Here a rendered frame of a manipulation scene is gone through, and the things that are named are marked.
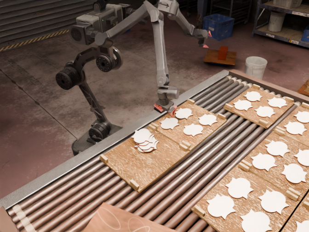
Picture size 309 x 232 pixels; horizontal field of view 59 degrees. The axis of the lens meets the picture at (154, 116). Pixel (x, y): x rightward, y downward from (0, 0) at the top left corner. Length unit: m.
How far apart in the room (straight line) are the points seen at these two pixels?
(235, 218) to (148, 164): 0.54
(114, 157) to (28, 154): 1.78
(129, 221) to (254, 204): 0.62
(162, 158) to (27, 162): 1.91
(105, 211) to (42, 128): 2.43
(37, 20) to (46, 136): 3.27
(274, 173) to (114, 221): 0.90
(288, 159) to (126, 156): 0.93
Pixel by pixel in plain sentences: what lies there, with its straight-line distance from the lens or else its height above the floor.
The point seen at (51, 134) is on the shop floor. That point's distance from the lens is 3.45.
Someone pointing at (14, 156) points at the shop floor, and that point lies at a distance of 3.32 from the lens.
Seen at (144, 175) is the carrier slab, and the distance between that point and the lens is 1.51.
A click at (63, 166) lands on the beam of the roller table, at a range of 1.68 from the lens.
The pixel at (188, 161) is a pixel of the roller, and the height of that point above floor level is 0.92.
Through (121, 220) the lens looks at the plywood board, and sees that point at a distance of 1.24.
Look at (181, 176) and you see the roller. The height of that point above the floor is 0.92.
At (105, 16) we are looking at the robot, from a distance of 2.06.
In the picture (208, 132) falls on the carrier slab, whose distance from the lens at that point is 1.80.
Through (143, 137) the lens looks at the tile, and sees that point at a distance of 1.66.
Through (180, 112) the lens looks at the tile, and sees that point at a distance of 1.94.
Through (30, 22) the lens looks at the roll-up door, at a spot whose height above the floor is 0.40.
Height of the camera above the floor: 2.08
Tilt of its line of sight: 37 degrees down
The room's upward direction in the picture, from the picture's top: 1 degrees counter-clockwise
